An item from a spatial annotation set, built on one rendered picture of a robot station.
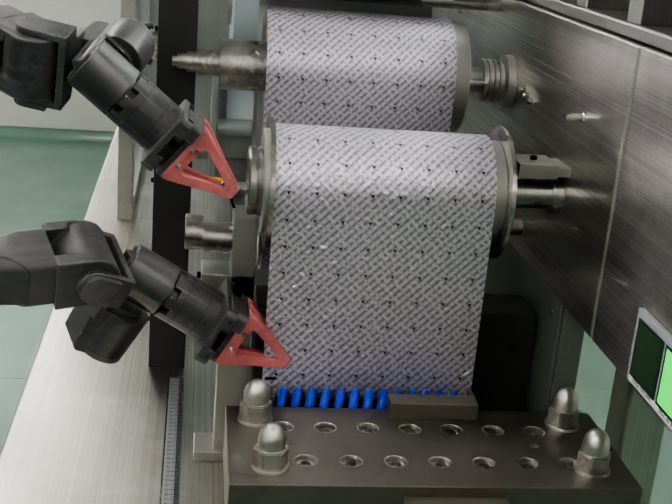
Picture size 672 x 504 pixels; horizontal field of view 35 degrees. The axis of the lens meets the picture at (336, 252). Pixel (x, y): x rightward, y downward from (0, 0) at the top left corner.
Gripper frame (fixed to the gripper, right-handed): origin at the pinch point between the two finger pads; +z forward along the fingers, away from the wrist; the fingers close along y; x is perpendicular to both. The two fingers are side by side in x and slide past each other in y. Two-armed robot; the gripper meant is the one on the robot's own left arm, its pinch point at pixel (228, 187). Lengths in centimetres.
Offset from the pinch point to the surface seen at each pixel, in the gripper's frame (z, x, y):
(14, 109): -20, -157, -551
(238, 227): 4.5, -3.3, -3.1
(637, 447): 65, 8, -9
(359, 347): 21.9, -2.9, 4.1
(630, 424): 62, 10, -9
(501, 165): 19.3, 21.8, 1.8
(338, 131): 4.5, 12.2, -0.9
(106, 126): 27, -128, -552
